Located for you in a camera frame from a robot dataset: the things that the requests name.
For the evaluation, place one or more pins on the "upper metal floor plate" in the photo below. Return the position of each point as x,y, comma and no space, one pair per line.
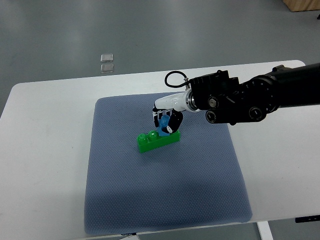
106,57

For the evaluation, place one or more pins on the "small blue block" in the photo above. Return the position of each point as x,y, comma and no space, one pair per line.
163,125

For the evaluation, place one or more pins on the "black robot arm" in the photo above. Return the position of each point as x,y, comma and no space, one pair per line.
226,100

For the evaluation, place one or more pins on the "black table control panel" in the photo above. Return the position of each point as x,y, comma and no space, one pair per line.
307,219

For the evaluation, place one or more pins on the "long green block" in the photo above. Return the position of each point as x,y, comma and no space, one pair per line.
152,140

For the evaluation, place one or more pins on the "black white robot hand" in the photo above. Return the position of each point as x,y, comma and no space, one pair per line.
173,104

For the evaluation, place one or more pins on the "wooden box corner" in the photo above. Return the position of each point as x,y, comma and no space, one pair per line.
302,5

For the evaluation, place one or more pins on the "blue-grey foam mat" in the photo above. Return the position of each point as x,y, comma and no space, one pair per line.
196,181

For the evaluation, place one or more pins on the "white table leg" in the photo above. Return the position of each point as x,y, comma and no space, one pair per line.
264,230

